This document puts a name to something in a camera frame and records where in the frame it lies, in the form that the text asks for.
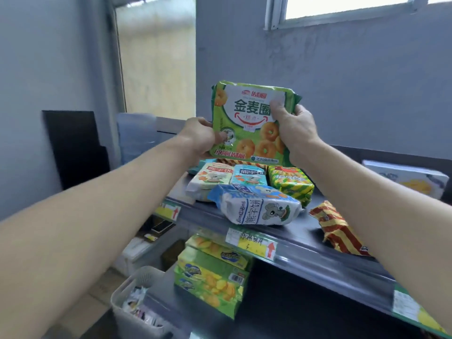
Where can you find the teal snack packet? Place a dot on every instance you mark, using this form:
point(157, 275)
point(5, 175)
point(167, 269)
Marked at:
point(199, 167)

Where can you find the yellow price label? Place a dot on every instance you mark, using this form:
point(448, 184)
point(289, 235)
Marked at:
point(168, 210)
point(413, 310)
point(252, 243)

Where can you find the person's right forearm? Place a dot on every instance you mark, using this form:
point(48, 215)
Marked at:
point(381, 208)

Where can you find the person's right hand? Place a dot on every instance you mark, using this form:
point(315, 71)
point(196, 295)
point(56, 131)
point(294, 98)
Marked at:
point(298, 132)

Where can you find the translucent plastic container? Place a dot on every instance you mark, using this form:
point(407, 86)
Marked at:
point(136, 137)

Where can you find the white window frame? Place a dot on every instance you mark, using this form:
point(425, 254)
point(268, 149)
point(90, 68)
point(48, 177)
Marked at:
point(353, 15)

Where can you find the dark metal shelf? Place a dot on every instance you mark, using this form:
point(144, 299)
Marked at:
point(310, 250)

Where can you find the person's left hand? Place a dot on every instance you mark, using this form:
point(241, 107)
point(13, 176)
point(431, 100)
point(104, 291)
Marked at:
point(197, 135)

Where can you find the black board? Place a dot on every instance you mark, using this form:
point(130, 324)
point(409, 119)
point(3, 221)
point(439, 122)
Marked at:
point(76, 148)

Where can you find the black phone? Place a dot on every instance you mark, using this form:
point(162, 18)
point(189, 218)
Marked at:
point(162, 226)

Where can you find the person's left thumb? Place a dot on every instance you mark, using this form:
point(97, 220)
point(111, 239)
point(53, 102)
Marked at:
point(219, 137)

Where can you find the white plastic basket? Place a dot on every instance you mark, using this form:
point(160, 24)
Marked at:
point(130, 314)

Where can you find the red yellow striped snack packet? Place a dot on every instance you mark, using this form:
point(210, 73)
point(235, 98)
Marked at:
point(339, 231)

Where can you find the person's left forearm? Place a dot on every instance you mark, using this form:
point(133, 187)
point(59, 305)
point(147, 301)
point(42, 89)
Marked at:
point(106, 215)

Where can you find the light blue koala biscuit packet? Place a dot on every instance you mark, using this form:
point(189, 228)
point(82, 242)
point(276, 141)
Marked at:
point(249, 175)

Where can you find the white blue snack box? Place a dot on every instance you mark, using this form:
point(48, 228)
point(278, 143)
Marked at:
point(409, 178)

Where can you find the white green koala biscuit packet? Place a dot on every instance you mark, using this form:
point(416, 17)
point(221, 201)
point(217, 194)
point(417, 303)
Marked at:
point(208, 180)

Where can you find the small packets in basket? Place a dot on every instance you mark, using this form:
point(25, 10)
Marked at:
point(139, 308)

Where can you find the green snack box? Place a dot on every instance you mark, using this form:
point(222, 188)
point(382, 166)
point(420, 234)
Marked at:
point(208, 293)
point(208, 268)

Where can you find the large blue white koala packet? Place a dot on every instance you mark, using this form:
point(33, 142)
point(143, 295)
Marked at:
point(254, 206)

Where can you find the yellow green striped snack packet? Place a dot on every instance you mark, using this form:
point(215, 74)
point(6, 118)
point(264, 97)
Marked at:
point(291, 183)

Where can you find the person's right thumb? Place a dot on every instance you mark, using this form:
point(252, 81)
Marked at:
point(276, 108)

